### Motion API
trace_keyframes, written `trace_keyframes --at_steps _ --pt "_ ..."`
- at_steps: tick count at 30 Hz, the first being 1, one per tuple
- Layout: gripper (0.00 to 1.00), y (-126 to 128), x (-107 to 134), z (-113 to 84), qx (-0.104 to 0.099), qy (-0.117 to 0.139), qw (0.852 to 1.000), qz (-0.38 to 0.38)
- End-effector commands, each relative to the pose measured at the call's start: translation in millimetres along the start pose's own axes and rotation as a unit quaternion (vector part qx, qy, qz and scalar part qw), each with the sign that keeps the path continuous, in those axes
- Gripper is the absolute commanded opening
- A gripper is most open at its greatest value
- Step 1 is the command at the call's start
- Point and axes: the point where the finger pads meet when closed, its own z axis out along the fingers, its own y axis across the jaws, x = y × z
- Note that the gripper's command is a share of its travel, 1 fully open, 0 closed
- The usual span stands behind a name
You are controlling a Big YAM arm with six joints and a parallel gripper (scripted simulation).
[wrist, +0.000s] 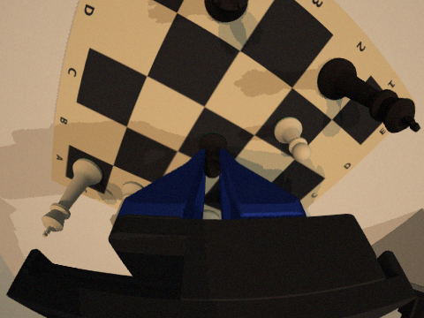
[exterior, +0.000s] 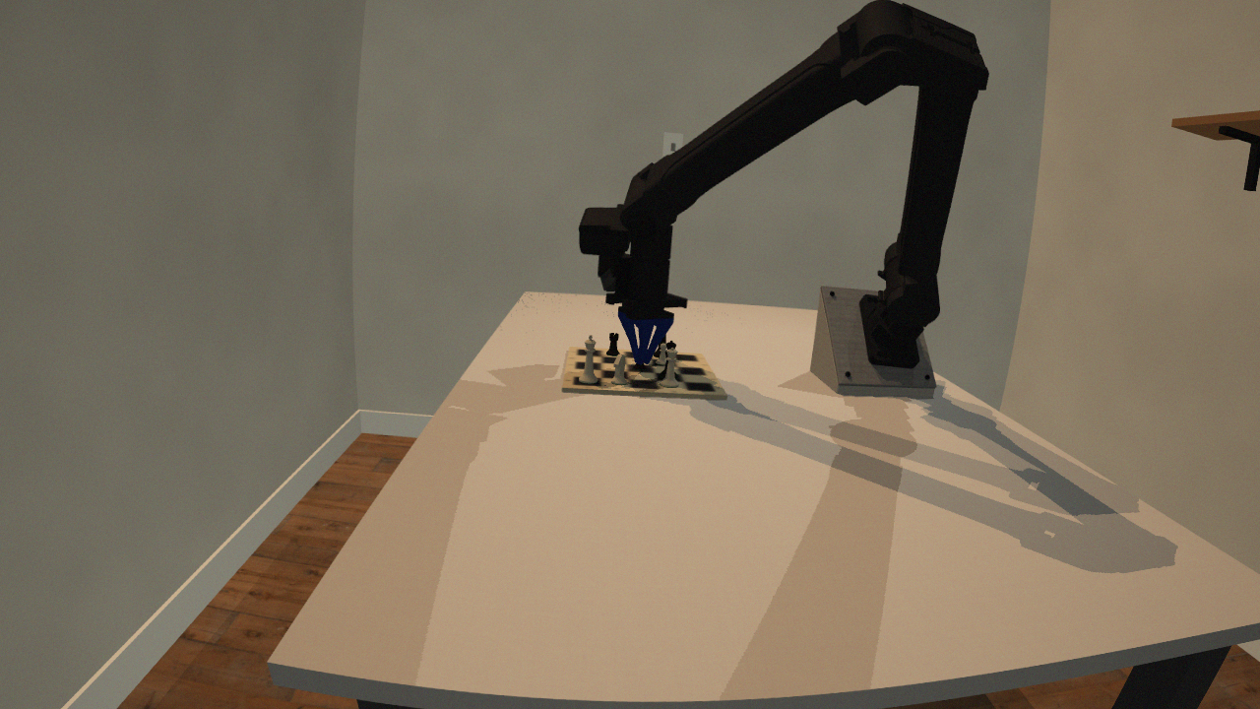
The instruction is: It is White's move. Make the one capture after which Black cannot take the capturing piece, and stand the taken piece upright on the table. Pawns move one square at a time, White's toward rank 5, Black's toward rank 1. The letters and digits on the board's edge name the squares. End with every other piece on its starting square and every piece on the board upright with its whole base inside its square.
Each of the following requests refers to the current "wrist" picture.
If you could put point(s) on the white pawn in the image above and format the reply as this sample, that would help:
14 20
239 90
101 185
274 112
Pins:
288 130

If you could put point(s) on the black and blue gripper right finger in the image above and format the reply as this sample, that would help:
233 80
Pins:
246 195

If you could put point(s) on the black and cream chessboard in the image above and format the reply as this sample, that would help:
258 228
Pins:
143 80

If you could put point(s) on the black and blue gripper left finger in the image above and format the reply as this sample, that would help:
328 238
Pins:
178 193

